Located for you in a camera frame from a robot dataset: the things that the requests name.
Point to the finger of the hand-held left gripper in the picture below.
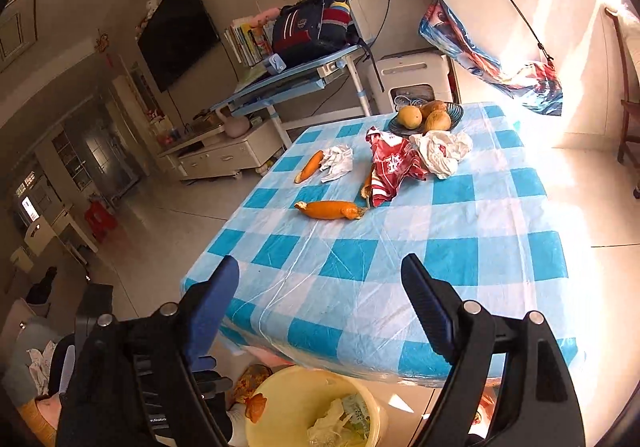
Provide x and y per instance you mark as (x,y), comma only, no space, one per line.
(215,386)

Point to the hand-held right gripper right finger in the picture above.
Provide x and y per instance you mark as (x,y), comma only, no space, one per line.
(425,297)

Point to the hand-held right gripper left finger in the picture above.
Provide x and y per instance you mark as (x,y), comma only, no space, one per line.
(210,307)

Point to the yellow plastic bin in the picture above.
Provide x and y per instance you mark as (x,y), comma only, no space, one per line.
(300,392)

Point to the orange peel strip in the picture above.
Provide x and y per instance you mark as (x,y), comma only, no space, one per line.
(367,187)

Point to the orange carrot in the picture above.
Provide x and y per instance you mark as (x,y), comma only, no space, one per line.
(327,210)
(310,167)

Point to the red printed packaging bag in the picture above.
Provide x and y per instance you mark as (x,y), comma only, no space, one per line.
(395,167)

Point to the white plastic bag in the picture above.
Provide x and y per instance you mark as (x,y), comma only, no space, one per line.
(442,152)

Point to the white tissue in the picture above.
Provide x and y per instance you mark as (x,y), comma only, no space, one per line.
(337,162)

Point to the orange scrap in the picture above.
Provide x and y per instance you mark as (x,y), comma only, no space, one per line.
(257,408)

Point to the blue checkered tablecloth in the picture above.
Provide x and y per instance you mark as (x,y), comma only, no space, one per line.
(450,237)

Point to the red plastic stool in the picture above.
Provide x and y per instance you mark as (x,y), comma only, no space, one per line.
(100,222)

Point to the white TV cabinet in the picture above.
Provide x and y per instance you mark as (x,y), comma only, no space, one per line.
(220,154)

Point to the yellow mango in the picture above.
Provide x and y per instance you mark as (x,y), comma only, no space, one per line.
(437,122)
(410,118)

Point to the pink vase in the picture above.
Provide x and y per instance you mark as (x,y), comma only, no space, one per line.
(235,127)

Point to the dark glass fruit plate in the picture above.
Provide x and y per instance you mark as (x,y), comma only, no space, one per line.
(455,114)

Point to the brown spotted mango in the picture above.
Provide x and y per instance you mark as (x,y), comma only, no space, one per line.
(432,108)

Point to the white plastic stool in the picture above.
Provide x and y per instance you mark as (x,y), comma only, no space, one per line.
(410,72)

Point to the blue study desk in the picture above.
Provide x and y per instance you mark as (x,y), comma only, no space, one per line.
(280,87)

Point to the light blue box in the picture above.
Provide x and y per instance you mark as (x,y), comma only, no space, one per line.
(275,64)

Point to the row of books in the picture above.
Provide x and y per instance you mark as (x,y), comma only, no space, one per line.
(247,42)

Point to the wooden chair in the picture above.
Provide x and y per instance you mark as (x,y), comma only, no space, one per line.
(625,107)

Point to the black flat screen TV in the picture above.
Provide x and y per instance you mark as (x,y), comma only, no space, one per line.
(177,32)

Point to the dark blue backpack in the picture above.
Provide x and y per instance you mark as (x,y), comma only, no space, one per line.
(310,24)

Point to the pink plush toy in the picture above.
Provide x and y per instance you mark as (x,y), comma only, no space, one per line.
(265,16)

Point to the white plush toy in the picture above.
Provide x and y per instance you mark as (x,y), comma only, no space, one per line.
(151,7)

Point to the red knot wall ornament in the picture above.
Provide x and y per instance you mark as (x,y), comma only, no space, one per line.
(104,47)

